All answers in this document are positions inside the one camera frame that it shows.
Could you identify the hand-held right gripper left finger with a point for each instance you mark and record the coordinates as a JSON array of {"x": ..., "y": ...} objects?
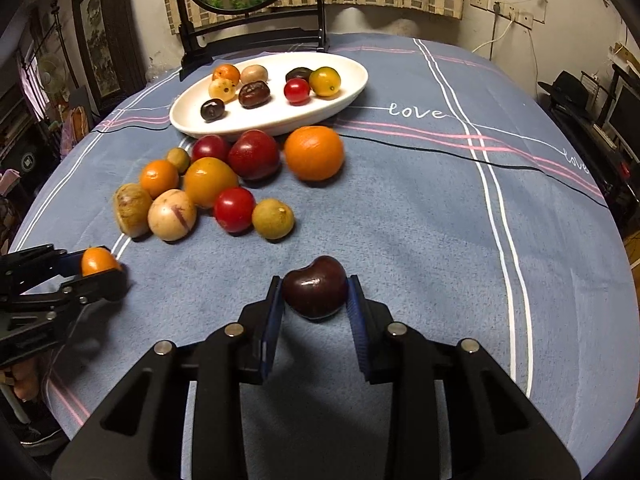
[{"x": 272, "y": 330}]

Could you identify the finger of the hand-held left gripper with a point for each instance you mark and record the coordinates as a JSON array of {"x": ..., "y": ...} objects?
[
  {"x": 97, "y": 286},
  {"x": 70, "y": 263}
]

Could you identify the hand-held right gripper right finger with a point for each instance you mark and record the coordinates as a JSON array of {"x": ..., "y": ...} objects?
[{"x": 356, "y": 330}]

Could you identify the dark purple plum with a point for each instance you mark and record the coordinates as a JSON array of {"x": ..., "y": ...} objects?
[{"x": 315, "y": 287}]

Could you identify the brown-beige passion fruit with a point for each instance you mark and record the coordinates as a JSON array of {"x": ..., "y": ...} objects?
[{"x": 132, "y": 209}]

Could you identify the beige fruit with dark streak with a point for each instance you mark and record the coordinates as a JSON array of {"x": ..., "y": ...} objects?
[{"x": 171, "y": 215}]

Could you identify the tan longan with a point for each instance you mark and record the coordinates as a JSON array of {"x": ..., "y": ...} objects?
[{"x": 272, "y": 218}]

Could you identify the red cherry tomato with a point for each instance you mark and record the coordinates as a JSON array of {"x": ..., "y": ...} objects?
[
  {"x": 297, "y": 91},
  {"x": 234, "y": 209}
]

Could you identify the small olive longan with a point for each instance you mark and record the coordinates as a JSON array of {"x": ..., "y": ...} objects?
[{"x": 178, "y": 160}]

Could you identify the orange-yellow persimmon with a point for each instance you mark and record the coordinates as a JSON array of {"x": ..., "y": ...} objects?
[{"x": 210, "y": 182}]

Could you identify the large orange mandarin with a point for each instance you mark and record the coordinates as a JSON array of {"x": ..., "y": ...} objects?
[{"x": 314, "y": 153}]

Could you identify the small dark cherry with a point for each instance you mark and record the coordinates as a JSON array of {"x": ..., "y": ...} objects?
[{"x": 212, "y": 109}]

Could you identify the white oval plate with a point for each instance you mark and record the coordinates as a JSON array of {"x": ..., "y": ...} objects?
[{"x": 270, "y": 117}]

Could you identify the pale beige fruit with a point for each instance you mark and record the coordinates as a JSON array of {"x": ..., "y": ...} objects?
[{"x": 222, "y": 90}]

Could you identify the shiny reddish-brown mangosteen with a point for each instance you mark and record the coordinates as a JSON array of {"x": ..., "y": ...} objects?
[{"x": 254, "y": 94}]

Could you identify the yellow-green tomato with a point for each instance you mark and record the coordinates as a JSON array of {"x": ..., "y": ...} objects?
[{"x": 325, "y": 81}]

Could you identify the beige passion fruit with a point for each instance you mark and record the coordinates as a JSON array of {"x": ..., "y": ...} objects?
[{"x": 254, "y": 74}]

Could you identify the dull dark brown mangosteen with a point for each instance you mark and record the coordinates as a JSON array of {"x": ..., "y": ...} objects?
[{"x": 299, "y": 73}]

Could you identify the person's left hand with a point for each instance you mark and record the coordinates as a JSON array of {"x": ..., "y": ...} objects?
[{"x": 25, "y": 385}]

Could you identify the blue plaid tablecloth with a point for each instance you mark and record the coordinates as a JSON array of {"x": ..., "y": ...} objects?
[{"x": 425, "y": 260}]

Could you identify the colourful bag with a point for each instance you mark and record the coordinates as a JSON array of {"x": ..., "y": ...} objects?
[{"x": 75, "y": 127}]

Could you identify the large red plum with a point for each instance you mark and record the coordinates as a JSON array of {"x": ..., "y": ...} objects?
[{"x": 254, "y": 154}]

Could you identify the dark red plum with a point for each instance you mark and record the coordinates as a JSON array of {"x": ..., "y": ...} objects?
[{"x": 207, "y": 147}]

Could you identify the electric fan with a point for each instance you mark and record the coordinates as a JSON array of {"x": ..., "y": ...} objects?
[{"x": 52, "y": 71}]

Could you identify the clear plastic bags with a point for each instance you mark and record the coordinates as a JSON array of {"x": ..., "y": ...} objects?
[{"x": 160, "y": 67}]

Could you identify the dark framed painting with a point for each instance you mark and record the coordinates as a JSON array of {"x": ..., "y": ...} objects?
[{"x": 95, "y": 45}]

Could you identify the black desk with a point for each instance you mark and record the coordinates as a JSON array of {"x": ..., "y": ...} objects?
[{"x": 590, "y": 150}]

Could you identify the black hat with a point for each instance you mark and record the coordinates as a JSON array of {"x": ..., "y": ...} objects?
[{"x": 567, "y": 89}]

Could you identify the computer monitor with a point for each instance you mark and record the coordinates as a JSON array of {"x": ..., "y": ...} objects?
[{"x": 625, "y": 110}]

